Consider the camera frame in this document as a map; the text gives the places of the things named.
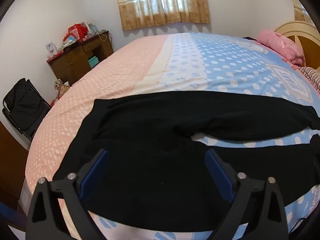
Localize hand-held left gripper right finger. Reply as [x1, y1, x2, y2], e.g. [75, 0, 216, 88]
[204, 149, 290, 240]

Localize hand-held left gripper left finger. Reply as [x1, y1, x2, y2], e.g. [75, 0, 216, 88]
[26, 149, 112, 240]

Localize black pants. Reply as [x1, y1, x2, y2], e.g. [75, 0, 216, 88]
[52, 92, 320, 233]

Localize grey patterned mattress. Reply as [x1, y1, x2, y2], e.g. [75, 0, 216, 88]
[17, 177, 35, 215]

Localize brown wooden cabinet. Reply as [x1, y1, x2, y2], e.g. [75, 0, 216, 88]
[0, 122, 29, 205]

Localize floral bag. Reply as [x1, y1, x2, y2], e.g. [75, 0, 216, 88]
[54, 79, 72, 100]

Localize black folding chair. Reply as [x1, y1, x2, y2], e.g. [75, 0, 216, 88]
[2, 78, 52, 142]

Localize bed with patterned sheet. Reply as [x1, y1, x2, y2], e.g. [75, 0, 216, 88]
[25, 32, 320, 240]

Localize brown wooden desk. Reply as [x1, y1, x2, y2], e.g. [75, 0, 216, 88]
[46, 31, 114, 87]

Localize white card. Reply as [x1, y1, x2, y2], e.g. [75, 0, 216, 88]
[46, 42, 57, 58]

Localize tissue box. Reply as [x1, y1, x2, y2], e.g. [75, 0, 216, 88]
[62, 36, 77, 47]

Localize striped pillow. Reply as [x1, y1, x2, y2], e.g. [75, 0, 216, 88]
[297, 66, 320, 95]

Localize red gift bag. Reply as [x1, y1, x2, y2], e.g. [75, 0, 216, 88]
[67, 24, 88, 42]

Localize pale blue gift bag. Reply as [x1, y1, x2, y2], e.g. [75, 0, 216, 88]
[87, 22, 98, 37]

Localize pink floral pillow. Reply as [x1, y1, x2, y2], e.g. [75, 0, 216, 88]
[257, 29, 306, 67]

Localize cream and brown headboard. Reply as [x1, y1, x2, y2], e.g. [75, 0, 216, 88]
[274, 21, 320, 70]

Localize beige patterned curtain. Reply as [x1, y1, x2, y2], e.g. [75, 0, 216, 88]
[114, 0, 210, 31]
[291, 0, 316, 23]

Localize black cable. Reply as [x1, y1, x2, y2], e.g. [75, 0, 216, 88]
[291, 217, 307, 233]

